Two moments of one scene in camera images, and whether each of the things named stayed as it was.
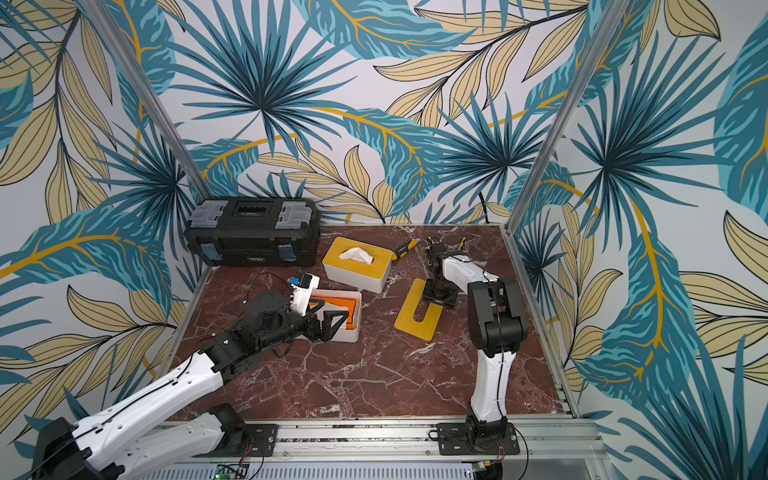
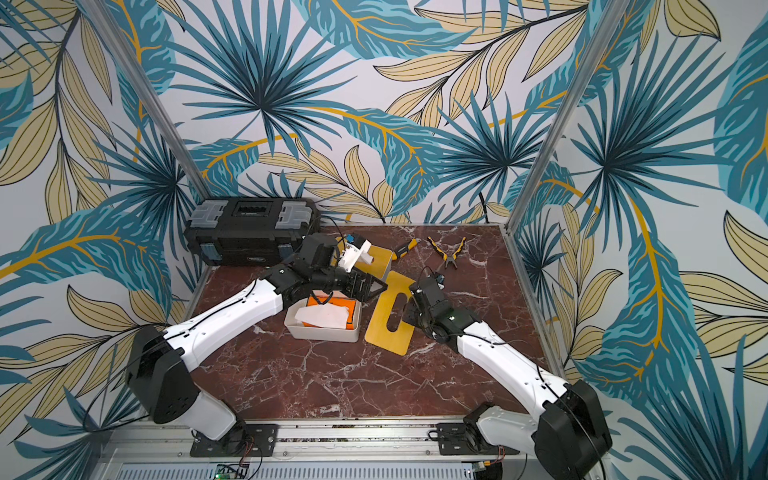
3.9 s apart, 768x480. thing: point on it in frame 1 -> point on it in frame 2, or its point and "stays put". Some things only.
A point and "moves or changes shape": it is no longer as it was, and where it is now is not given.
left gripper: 328,331 -> 365,292
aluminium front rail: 536,449 stays put
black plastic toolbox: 255,231 stays put
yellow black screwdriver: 401,251 stays put
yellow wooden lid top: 376,270 stays put
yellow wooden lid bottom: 427,327 moves or changes shape
